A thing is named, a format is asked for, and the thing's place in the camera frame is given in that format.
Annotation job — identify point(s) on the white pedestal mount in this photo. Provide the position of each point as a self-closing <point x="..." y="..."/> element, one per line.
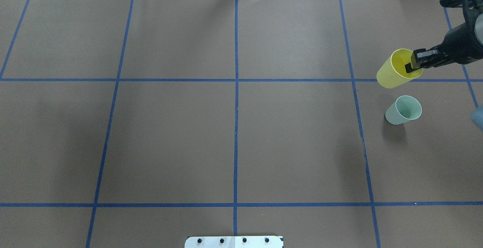
<point x="234" y="242"/>

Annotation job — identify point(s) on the yellow plastic cup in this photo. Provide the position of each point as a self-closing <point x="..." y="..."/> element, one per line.
<point x="393" y="72"/>

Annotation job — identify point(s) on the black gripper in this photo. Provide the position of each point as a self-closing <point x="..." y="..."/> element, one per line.
<point x="457" y="46"/>

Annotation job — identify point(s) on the green plastic cup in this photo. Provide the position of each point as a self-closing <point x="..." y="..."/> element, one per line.
<point x="402" y="110"/>

